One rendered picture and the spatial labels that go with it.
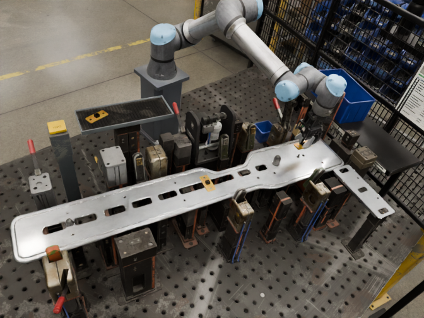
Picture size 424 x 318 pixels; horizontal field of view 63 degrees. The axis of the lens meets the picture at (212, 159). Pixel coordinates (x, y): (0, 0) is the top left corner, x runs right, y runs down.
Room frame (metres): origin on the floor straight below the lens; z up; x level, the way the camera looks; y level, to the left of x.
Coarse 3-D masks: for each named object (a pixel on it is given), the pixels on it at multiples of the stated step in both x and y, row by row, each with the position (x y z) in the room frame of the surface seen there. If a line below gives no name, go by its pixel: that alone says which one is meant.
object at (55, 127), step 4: (48, 124) 0.93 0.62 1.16; (52, 124) 0.94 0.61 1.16; (56, 124) 0.94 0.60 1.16; (60, 124) 0.94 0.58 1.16; (64, 124) 0.95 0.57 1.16; (48, 128) 0.91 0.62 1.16; (52, 128) 0.92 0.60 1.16; (56, 128) 0.92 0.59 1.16; (60, 128) 0.92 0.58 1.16; (64, 128) 0.93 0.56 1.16; (52, 132) 0.90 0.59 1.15; (56, 132) 0.91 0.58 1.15
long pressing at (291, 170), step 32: (256, 160) 1.11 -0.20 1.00; (288, 160) 1.15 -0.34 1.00; (320, 160) 1.19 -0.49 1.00; (128, 192) 0.81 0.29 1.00; (160, 192) 0.84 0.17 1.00; (192, 192) 0.86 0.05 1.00; (224, 192) 0.89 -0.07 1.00; (32, 224) 0.60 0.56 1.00; (96, 224) 0.65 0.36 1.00; (128, 224) 0.67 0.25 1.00; (32, 256) 0.50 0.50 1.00
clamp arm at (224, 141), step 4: (220, 136) 1.12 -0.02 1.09; (224, 136) 1.11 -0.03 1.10; (228, 136) 1.13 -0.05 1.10; (220, 140) 1.11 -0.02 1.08; (224, 140) 1.11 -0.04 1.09; (228, 140) 1.12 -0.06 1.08; (220, 144) 1.11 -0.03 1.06; (224, 144) 1.10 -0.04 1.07; (220, 148) 1.10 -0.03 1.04; (224, 148) 1.11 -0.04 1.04; (220, 152) 1.10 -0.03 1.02; (224, 152) 1.10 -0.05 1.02; (220, 156) 1.09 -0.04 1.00; (224, 156) 1.09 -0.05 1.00
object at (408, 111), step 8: (416, 72) 1.49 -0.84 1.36; (416, 80) 1.47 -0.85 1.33; (408, 88) 1.48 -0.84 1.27; (416, 88) 1.46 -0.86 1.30; (400, 96) 1.49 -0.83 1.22; (416, 96) 1.44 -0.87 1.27; (408, 104) 1.45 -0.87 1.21; (416, 104) 1.42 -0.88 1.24; (400, 112) 1.46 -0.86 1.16; (408, 112) 1.43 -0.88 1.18; (416, 112) 1.40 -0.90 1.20; (408, 120) 1.41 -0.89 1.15; (416, 120) 1.39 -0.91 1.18
